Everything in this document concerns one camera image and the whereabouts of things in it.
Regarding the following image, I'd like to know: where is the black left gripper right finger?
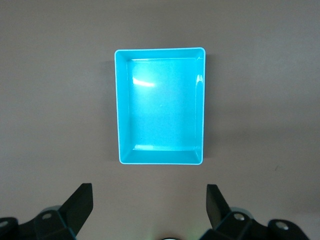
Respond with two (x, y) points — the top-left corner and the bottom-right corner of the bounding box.
(199, 184), (308, 240)

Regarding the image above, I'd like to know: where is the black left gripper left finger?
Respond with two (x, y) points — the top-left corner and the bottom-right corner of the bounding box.
(0, 183), (95, 240)

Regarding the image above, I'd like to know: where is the blue plastic box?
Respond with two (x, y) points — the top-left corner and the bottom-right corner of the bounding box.
(114, 46), (207, 166)

